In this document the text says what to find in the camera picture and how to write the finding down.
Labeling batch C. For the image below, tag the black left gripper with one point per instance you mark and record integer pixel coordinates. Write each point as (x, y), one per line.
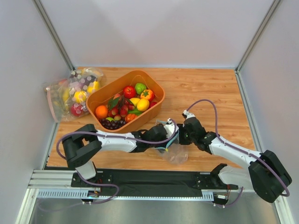
(162, 143)

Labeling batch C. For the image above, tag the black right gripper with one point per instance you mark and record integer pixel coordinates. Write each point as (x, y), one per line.
(183, 136)

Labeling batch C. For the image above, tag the blue zip top bag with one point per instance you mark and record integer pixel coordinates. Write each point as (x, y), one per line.
(172, 151)

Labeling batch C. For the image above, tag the fake orange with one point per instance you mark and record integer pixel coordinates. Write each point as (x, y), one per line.
(101, 112)

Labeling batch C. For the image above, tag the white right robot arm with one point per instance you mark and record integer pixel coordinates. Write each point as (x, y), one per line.
(262, 172)

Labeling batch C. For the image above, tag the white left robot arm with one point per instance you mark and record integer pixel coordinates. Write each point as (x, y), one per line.
(80, 146)

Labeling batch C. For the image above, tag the red fake fruit in basket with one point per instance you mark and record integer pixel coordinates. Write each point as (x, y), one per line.
(152, 104)

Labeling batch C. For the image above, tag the green fake mango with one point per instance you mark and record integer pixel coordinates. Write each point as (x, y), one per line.
(136, 112)

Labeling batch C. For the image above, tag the yellow fake lemon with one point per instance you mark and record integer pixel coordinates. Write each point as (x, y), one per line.
(143, 104)

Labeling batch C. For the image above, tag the small orange fake fruit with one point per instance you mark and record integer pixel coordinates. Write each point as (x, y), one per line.
(130, 117)

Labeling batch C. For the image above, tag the yellow fake mango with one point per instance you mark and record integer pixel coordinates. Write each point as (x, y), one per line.
(134, 101)

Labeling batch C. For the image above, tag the orange fake tomato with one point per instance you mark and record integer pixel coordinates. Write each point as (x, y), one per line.
(147, 94)

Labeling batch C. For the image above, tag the purple fake grapes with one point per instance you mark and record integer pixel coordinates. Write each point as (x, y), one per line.
(112, 125)

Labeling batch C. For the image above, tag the green fake pepper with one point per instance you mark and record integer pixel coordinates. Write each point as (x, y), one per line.
(139, 88)

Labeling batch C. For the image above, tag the red fake apple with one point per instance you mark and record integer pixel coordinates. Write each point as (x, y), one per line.
(129, 92)

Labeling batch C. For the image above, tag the pink fake peach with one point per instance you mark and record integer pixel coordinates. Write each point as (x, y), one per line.
(117, 96)

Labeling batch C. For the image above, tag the polka dot plastic bag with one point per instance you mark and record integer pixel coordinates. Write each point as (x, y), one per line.
(83, 83)

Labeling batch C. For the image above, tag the pink zip top bag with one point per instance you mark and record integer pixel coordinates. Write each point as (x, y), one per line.
(66, 99)

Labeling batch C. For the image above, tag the orange plastic basket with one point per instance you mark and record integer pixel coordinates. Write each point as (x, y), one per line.
(103, 95)

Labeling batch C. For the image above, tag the black base mat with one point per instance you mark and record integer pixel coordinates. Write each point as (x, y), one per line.
(161, 183)

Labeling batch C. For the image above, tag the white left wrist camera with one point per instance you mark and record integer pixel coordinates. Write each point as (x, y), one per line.
(171, 128)

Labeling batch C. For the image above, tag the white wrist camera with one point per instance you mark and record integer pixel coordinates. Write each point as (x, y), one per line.
(188, 114)
(171, 128)

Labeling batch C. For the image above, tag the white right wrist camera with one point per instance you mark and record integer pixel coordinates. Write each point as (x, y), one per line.
(188, 114)

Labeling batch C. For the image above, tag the grey slotted cable duct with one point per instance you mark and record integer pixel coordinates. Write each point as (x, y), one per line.
(88, 194)

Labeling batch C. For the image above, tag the right aluminium frame post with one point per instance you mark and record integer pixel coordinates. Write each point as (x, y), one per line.
(258, 34)

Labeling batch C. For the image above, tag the aluminium frame post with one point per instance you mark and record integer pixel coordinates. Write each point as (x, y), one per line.
(258, 34)
(52, 31)

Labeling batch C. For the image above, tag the left aluminium frame post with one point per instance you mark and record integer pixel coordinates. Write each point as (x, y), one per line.
(52, 31)

